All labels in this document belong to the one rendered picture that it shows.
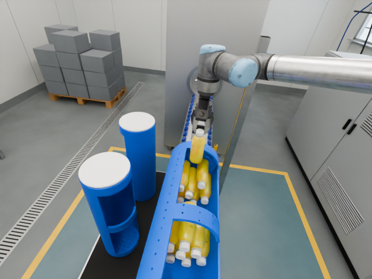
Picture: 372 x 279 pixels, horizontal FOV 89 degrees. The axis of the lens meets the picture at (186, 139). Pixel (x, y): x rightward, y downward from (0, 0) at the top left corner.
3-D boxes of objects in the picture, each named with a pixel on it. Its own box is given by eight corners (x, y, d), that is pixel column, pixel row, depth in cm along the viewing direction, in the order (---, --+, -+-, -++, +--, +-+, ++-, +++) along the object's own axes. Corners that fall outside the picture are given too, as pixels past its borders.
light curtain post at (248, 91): (218, 196, 226) (269, 36, 122) (218, 200, 221) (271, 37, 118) (213, 195, 226) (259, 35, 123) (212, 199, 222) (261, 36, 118)
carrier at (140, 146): (151, 176, 221) (126, 184, 209) (149, 110, 168) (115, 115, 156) (159, 196, 201) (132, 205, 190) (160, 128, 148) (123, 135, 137)
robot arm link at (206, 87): (219, 84, 72) (194, 81, 73) (217, 96, 75) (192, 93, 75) (219, 76, 79) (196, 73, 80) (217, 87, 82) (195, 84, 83)
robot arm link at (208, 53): (215, 48, 63) (195, 42, 68) (208, 85, 70) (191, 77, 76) (233, 46, 68) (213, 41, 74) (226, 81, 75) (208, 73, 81)
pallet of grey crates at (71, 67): (126, 92, 426) (120, 31, 353) (111, 108, 362) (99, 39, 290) (75, 84, 430) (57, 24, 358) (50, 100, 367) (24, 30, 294)
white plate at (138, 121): (148, 109, 166) (148, 110, 167) (115, 114, 155) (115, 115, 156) (159, 126, 147) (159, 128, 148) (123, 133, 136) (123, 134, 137)
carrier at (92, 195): (97, 251, 155) (129, 262, 150) (65, 180, 102) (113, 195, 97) (117, 219, 177) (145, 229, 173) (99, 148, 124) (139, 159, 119)
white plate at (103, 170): (66, 178, 101) (67, 180, 102) (112, 193, 97) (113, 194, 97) (99, 147, 123) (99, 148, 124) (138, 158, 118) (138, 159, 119)
